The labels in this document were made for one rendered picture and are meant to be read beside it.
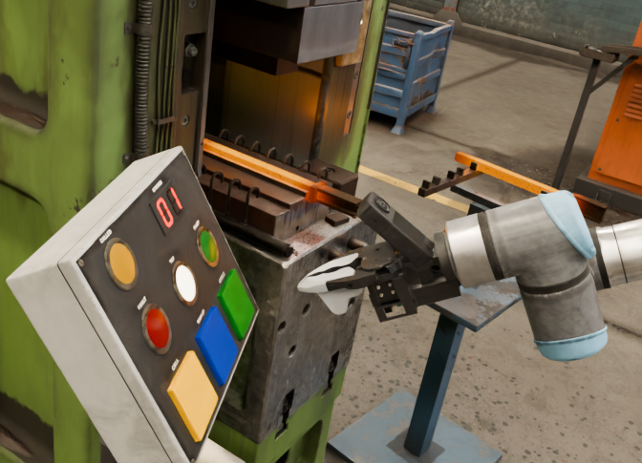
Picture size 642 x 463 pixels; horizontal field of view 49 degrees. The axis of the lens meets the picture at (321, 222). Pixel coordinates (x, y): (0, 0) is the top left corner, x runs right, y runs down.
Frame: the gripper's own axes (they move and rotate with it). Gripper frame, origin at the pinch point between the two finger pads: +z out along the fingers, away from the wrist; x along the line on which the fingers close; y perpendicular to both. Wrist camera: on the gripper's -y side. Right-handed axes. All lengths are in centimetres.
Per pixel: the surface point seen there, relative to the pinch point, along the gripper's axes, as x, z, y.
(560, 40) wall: 777, -120, 165
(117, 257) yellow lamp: -20.7, 10.5, -18.4
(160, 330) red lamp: -20.2, 10.5, -8.5
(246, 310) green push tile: 0.8, 10.2, 2.6
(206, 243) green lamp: -0.7, 10.5, -9.5
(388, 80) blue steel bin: 408, 34, 65
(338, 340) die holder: 55, 19, 44
